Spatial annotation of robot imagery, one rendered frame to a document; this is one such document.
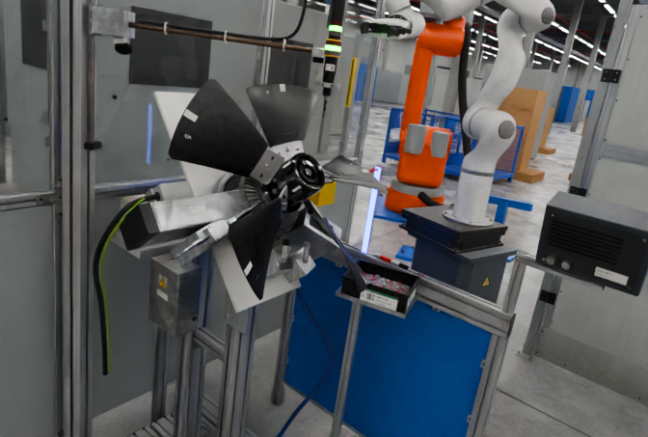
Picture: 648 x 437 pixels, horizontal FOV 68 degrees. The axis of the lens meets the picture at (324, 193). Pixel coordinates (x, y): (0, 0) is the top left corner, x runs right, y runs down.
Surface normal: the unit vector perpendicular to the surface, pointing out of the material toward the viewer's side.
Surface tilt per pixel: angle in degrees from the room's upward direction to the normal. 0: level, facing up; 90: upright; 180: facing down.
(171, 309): 90
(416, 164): 90
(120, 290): 90
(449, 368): 90
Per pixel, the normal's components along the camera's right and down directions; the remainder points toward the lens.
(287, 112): 0.05, -0.54
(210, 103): 0.51, 0.00
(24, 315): 0.77, 0.26
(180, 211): 0.68, -0.41
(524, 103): -0.65, 0.11
